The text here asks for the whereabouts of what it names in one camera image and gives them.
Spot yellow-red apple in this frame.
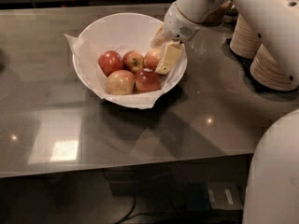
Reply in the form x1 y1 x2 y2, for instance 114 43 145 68
144 49 161 70

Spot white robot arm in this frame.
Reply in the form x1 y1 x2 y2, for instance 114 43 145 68
151 0 299 224

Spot black mat under stacks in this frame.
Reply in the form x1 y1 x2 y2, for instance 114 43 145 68
231 50 298 92

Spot yellow apple front left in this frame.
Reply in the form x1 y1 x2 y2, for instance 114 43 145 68
107 70 135 95

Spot red apple far left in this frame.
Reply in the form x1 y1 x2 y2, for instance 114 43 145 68
98 50 123 77

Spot back stack paper bowls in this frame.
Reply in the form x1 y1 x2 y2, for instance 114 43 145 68
230 15 261 60

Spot dark box under table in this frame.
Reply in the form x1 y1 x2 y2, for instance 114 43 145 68
183 182 243 213

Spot glass jar with grains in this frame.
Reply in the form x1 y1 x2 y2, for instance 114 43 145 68
203 1 233 26

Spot white bowl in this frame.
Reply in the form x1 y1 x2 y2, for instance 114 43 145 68
71 12 189 102

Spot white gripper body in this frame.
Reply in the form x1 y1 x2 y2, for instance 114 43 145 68
163 3 201 42

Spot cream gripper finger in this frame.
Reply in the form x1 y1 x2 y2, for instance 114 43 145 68
155 41 183 75
150 26 164 49

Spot black cable on floor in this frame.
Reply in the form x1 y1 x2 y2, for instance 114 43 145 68
102 168 244 224

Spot red-yellow apple back middle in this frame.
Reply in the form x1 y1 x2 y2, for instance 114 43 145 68
123 50 144 73

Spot red apple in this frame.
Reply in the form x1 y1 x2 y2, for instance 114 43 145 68
135 68 161 93
98 50 123 77

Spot front stack paper bowls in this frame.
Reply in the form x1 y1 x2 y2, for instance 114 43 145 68
249 45 296 91

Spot white paper liner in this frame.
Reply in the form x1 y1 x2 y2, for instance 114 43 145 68
65 35 183 109

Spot stack paper bowls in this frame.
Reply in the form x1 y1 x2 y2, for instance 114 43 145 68
249 45 296 91
230 15 261 60

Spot red apple front right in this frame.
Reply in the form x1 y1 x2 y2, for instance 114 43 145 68
135 68 161 93

